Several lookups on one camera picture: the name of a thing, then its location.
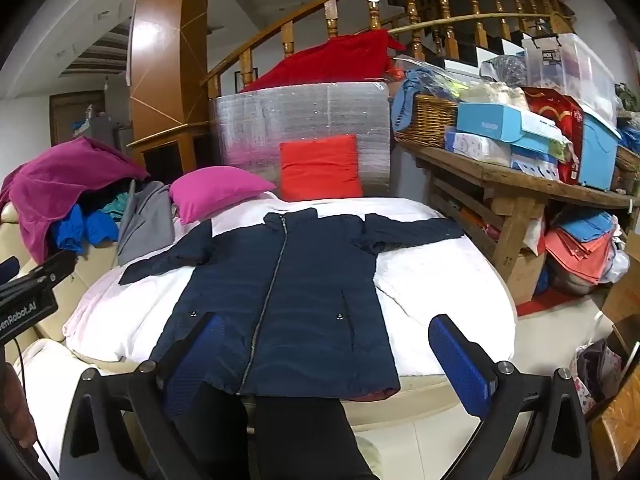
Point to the red gift box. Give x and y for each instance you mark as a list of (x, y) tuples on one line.
[(560, 115)]

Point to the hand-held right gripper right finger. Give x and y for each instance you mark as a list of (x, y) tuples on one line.
[(460, 365)]

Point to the wooden bench table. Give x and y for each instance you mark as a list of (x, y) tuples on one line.
[(520, 210)]

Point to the clear bag of clothes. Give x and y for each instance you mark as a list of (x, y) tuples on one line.
[(440, 77)]

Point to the magenta blanket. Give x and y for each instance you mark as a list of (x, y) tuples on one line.
[(50, 180)]

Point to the red cloth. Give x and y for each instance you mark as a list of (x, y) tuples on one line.
[(325, 60)]

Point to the wooden stair railing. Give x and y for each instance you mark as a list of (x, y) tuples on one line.
[(411, 0)]

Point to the teal garment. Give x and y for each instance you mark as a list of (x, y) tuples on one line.
[(117, 206)]

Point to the red cushion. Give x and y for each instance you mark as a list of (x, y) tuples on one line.
[(320, 167)]

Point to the red floor mat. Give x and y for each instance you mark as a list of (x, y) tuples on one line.
[(550, 302)]

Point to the patterned shopping bag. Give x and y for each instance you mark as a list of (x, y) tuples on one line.
[(592, 370)]

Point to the wooden door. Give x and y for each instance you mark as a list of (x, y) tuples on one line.
[(65, 110)]

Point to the grey garment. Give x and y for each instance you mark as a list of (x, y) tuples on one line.
[(145, 225)]

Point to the pink pillow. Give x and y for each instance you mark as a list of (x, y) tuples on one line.
[(215, 190)]

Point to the bright blue garment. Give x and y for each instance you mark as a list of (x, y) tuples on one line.
[(70, 230)]

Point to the light blue cardboard box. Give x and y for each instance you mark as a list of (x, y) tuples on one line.
[(490, 122)]

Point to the wicker basket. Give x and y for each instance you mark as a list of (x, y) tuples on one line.
[(430, 120)]

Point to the clear plastic storage box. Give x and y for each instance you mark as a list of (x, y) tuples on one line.
[(575, 70)]

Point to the white patterned tissue box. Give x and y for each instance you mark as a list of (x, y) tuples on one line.
[(475, 149)]

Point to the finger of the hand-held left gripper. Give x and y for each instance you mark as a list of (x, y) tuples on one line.
[(52, 265)]

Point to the blue plastic bin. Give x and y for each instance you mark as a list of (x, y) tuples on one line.
[(597, 155)]

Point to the wooden pillar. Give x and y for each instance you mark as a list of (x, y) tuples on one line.
[(165, 50)]

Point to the navy blue padded jacket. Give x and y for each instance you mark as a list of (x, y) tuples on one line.
[(300, 300)]

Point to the silver foil insulation board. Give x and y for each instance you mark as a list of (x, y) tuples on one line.
[(280, 115)]

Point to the stack of coral cloths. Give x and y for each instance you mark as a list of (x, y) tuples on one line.
[(575, 255)]

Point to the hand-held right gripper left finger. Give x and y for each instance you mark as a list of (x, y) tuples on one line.
[(197, 360)]

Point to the beige sofa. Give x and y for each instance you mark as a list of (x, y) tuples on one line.
[(90, 267)]

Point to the person's legs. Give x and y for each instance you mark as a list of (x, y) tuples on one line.
[(300, 435)]

